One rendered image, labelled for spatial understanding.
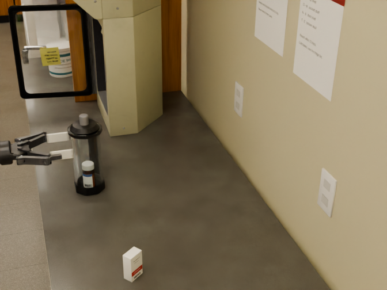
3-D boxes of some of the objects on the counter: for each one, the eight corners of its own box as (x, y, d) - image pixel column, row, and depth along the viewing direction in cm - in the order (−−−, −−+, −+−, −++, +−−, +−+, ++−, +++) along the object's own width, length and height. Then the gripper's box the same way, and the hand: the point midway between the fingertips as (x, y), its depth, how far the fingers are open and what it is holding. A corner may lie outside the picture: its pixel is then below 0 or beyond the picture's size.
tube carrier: (102, 174, 195) (98, 118, 185) (108, 190, 186) (104, 133, 176) (71, 179, 192) (65, 122, 182) (75, 195, 183) (69, 137, 173)
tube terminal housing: (152, 98, 256) (148, -85, 219) (171, 129, 229) (170, -73, 192) (97, 104, 249) (83, -83, 212) (110, 137, 222) (97, -71, 185)
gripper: (-3, 161, 163) (74, 151, 169) (-4, 126, 182) (65, 118, 188) (0, 183, 166) (76, 172, 172) (-1, 146, 186) (67, 137, 192)
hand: (65, 145), depth 180 cm, fingers open, 11 cm apart
